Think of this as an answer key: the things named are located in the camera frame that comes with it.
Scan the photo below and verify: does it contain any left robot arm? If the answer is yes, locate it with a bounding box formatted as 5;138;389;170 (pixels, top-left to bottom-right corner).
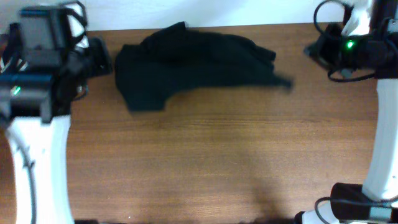
1;1;113;223

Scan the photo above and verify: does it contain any black Sydrogen t-shirt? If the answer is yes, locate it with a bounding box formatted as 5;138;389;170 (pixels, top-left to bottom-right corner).
114;22;293;111

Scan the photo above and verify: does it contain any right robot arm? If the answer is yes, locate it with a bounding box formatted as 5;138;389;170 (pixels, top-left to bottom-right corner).
293;1;397;224

